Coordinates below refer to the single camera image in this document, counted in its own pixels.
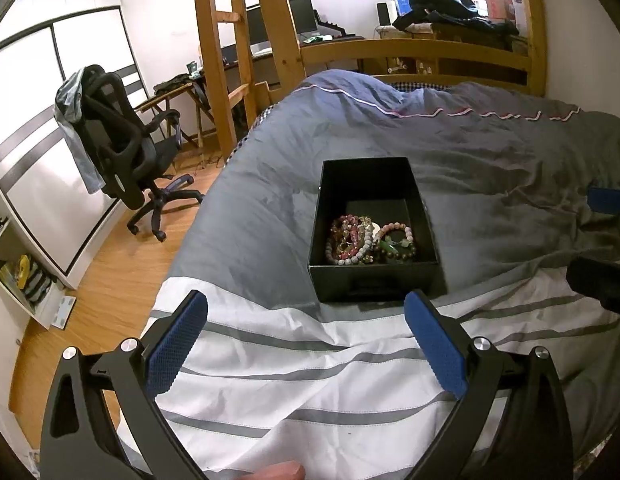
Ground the white flat box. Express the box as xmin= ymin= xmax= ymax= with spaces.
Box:
xmin=50 ymin=294 xmax=77 ymax=330

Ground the black office chair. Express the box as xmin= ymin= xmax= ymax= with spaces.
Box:
xmin=81 ymin=64 xmax=205 ymax=243

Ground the person's left hand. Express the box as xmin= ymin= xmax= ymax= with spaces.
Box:
xmin=252 ymin=461 xmax=307 ymax=480

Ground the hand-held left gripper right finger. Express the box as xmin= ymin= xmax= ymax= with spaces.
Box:
xmin=404 ymin=289 xmax=575 ymax=480

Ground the black jewelry box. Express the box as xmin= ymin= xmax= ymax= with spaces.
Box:
xmin=308 ymin=157 xmax=448 ymax=304

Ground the grey-blue duvet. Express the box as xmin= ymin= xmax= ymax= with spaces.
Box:
xmin=165 ymin=69 xmax=620 ymax=396

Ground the white bead bracelet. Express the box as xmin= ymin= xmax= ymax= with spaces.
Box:
xmin=325 ymin=230 xmax=377 ymax=267

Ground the pink bead bracelet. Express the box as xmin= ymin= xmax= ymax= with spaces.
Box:
xmin=331 ymin=214 xmax=375 ymax=257

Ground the wooden desk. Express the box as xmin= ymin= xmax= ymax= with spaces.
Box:
xmin=377 ymin=22 xmax=532 ymax=80

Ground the wooden loft bed frame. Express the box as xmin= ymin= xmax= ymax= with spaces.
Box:
xmin=192 ymin=0 xmax=548 ymax=163

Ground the black computer monitor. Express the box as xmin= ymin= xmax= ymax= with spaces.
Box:
xmin=288 ymin=0 xmax=319 ymax=36

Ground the white grey-striped bed sheet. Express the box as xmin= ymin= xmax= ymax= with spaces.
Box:
xmin=117 ymin=255 xmax=620 ymax=475

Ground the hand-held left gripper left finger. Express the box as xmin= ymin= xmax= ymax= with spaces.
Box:
xmin=40 ymin=289 xmax=209 ymax=480

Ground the white sliding wardrobe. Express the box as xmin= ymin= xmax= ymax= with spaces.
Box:
xmin=0 ymin=5 xmax=144 ymax=291

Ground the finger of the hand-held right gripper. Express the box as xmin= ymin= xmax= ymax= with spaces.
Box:
xmin=566 ymin=256 xmax=620 ymax=317
xmin=587 ymin=186 xmax=620 ymax=217

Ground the blue-grey garment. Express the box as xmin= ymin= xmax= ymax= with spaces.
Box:
xmin=54 ymin=67 xmax=106 ymax=195

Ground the pile of dark clothes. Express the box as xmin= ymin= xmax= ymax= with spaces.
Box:
xmin=392 ymin=0 xmax=521 ymax=37

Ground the white bookshelf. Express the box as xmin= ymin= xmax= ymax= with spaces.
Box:
xmin=0 ymin=215 xmax=66 ymax=332

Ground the multicoloured bead bracelet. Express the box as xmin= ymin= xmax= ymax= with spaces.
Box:
xmin=374 ymin=221 xmax=419 ymax=264

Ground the wooden folding table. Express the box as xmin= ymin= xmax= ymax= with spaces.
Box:
xmin=134 ymin=81 xmax=211 ymax=152

